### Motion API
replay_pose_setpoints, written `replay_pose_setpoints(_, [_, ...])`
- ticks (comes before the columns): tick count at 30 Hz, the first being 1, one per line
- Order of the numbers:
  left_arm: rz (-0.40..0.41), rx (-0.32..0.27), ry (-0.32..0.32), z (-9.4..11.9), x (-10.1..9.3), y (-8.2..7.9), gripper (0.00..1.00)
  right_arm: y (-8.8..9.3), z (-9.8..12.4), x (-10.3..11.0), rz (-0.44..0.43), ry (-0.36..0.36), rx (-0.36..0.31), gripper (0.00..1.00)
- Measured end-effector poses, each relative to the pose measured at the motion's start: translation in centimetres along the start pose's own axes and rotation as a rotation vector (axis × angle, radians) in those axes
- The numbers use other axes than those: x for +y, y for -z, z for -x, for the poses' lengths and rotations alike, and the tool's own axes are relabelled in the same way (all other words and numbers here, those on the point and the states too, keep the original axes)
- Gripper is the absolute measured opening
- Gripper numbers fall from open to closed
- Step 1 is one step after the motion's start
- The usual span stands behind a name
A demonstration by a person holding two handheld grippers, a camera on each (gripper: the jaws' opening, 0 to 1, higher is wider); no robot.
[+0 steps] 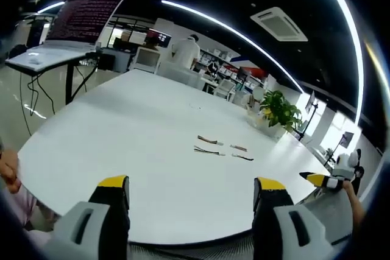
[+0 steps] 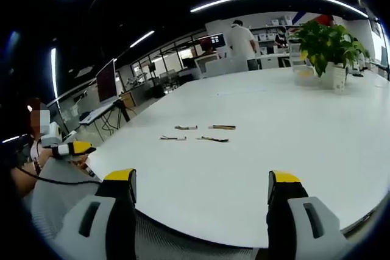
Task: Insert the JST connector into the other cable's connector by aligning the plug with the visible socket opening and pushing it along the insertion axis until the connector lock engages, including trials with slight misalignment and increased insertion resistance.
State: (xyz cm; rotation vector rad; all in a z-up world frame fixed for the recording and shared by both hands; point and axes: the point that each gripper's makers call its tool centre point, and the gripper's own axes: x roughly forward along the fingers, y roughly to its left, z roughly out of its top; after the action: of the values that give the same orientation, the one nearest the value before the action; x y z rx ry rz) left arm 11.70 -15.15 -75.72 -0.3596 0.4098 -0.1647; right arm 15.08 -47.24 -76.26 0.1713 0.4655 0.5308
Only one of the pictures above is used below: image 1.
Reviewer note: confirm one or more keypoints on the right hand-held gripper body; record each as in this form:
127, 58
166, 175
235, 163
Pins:
344, 165

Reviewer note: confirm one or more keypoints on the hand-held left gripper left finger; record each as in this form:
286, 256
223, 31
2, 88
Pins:
76, 229

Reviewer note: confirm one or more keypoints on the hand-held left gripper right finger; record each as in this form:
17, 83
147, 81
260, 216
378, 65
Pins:
292, 229

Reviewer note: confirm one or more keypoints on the black tripod stand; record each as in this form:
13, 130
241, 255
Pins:
310, 114
341, 145

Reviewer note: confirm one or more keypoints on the person's pink clothing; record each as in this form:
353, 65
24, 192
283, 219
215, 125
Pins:
21, 211

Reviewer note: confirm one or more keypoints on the green potted plant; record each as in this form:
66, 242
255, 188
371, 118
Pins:
280, 107

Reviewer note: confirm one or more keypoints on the white office chair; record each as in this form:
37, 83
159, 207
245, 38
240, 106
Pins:
146, 59
226, 89

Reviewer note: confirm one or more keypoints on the curved ceiling light strip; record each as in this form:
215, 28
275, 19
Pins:
353, 34

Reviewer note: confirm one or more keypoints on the ceiling air conditioner vent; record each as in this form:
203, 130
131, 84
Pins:
278, 24

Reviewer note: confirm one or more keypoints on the white storage shelves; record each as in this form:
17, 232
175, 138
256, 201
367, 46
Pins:
217, 57

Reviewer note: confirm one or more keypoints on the long straight ceiling light strip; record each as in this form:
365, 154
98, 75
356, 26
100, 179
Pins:
231, 30

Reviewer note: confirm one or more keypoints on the dark computer monitor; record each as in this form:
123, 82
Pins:
164, 39

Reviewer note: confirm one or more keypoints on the open white laptop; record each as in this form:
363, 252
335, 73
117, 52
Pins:
79, 19

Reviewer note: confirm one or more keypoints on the short ceiling light strip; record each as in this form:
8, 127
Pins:
51, 7

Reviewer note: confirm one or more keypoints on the black frame side table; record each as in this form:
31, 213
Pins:
70, 80

